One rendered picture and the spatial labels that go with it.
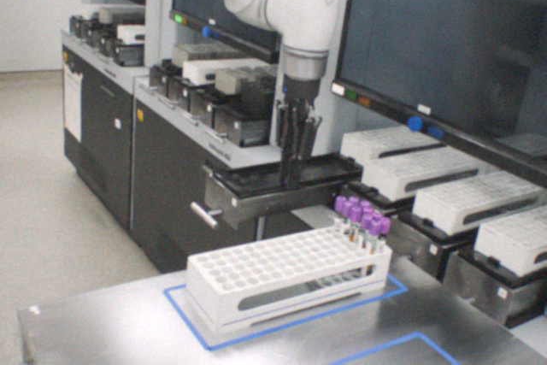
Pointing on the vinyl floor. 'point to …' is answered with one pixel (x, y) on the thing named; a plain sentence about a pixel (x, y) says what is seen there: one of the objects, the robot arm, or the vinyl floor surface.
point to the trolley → (270, 328)
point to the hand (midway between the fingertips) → (290, 170)
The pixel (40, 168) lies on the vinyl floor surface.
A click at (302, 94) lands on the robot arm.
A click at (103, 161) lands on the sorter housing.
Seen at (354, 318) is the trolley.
